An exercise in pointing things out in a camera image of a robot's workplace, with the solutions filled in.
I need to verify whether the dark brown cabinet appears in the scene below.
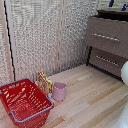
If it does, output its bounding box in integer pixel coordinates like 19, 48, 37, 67
83, 9, 128, 81

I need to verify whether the red basket with blue rim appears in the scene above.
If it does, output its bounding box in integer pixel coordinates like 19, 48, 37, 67
0, 77, 55, 128

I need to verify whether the silver drawer handle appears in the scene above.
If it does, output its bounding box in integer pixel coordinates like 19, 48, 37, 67
95, 54, 121, 67
91, 32, 121, 43

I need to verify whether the beige woven partition panel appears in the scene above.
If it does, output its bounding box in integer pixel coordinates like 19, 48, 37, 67
6, 0, 63, 82
0, 0, 14, 87
59, 0, 100, 73

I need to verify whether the pink plastic cup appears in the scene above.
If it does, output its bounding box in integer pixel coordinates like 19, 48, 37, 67
52, 81, 68, 102

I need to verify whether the small blue object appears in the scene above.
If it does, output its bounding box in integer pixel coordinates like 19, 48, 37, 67
121, 2, 128, 12
108, 0, 115, 8

